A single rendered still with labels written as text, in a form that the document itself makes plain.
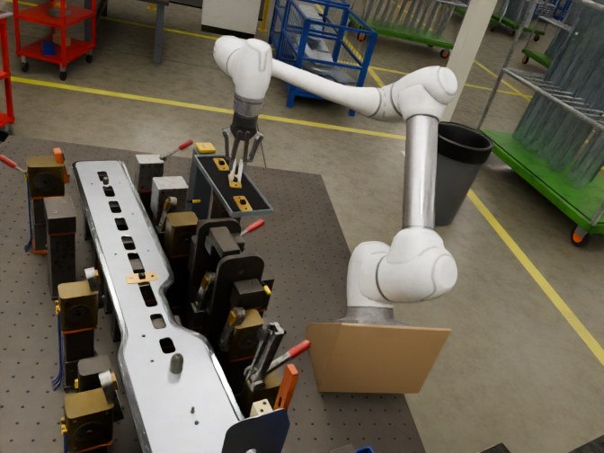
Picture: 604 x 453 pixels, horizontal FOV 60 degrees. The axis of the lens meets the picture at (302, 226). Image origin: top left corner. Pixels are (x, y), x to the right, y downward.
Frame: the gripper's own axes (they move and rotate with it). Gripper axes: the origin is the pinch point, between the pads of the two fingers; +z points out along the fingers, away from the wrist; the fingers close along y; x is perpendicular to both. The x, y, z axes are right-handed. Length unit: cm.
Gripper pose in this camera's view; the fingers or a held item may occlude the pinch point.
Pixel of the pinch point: (236, 170)
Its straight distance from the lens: 171.5
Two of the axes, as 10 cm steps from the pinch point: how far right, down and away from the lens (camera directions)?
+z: -2.1, 8.2, 5.3
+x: 1.9, 5.6, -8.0
